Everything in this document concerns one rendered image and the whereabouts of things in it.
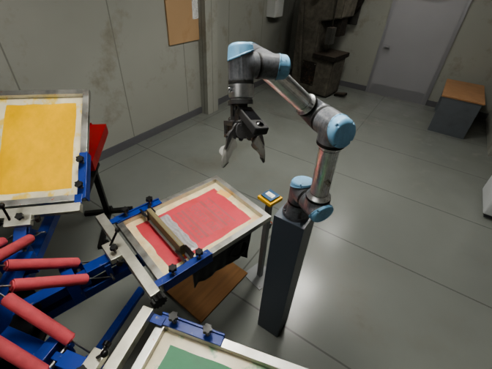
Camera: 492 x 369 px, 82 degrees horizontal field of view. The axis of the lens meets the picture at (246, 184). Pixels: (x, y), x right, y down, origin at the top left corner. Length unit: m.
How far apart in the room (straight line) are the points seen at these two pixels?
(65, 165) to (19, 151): 0.29
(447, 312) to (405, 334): 0.49
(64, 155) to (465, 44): 7.09
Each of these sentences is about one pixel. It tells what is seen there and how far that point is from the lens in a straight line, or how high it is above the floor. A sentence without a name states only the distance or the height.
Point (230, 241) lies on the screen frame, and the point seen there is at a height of 0.99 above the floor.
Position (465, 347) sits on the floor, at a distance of 3.08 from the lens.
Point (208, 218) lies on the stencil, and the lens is 1.89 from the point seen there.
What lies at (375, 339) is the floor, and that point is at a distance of 2.74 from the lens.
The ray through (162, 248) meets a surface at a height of 0.95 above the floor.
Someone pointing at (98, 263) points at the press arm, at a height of 1.04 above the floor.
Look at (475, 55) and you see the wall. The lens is 7.57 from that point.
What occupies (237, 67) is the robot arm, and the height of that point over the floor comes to 2.04.
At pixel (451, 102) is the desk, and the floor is 0.58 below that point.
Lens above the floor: 2.27
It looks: 37 degrees down
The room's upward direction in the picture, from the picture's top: 4 degrees clockwise
